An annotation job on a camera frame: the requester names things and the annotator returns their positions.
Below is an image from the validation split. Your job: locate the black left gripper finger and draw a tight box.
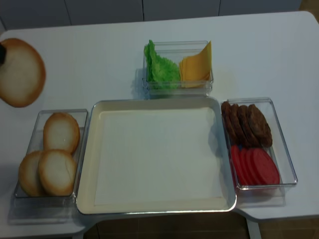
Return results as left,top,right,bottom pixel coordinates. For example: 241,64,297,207
0,44,7,65

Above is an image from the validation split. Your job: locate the clear bun container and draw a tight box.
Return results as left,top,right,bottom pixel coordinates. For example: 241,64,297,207
13,109,88,200

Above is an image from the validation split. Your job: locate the brown meat patty front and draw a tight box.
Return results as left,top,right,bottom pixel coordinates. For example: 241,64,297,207
246,104,273,147

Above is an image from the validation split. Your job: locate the red tomato slice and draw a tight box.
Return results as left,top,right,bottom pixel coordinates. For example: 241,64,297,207
249,148,280,185
231,145,248,186
240,148,254,186
246,148,261,185

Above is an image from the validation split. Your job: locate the bun half rear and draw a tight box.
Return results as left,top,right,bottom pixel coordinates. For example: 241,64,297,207
43,112,80,154

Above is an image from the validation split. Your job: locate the yellow cheese slice stack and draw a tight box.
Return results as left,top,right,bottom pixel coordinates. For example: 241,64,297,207
179,56,211,88

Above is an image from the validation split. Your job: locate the green lettuce leaf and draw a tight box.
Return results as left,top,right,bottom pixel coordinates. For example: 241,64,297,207
144,40,180,90

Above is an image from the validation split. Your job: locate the bun half front right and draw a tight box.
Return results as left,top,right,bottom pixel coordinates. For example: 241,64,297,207
38,149,77,196

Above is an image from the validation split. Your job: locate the bun half front left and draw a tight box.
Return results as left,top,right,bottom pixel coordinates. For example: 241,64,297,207
18,151,45,197

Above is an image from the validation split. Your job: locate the upright yellow cheese slice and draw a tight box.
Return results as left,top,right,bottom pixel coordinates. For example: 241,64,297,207
199,41,212,61

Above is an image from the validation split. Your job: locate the clear lettuce cheese container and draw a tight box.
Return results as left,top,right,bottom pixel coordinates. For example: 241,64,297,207
142,41,213,99

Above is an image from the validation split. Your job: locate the brown meat patty back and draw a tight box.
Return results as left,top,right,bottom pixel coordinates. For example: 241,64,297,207
221,101,238,144

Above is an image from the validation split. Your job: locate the clear patty tomato container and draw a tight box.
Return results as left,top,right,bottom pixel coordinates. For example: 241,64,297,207
222,98,298,193

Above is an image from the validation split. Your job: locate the white metal tray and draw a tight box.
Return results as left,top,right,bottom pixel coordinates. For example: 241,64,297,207
76,97,237,215

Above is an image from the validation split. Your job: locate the brown meat patty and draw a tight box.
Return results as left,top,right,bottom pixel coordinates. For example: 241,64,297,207
230,104,247,146
246,104,273,147
237,105,261,147
221,101,238,144

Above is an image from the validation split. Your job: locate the red tomato slice front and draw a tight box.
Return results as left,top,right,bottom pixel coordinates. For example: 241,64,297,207
249,148,280,185

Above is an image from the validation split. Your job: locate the red tomato slice back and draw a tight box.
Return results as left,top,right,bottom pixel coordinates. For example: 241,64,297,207
231,145,248,186

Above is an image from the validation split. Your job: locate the toasted bun half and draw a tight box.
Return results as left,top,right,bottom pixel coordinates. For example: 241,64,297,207
0,38,46,108

